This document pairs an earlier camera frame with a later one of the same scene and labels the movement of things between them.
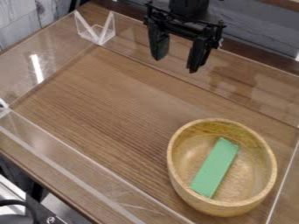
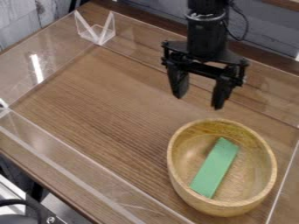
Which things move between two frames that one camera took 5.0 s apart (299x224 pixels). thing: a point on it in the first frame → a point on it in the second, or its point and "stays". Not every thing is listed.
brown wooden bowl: (251, 174) stays
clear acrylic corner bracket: (95, 33) stays
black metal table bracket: (42, 214) stays
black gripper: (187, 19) → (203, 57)
